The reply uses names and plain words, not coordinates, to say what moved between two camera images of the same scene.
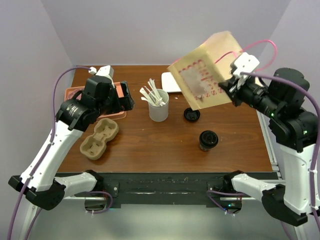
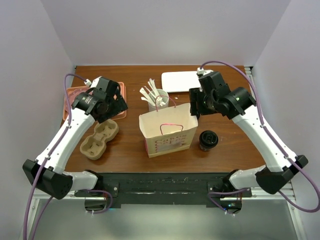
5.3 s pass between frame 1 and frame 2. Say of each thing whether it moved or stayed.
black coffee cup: stayed
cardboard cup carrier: stayed
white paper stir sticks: stayed
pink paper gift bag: moved
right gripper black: moved
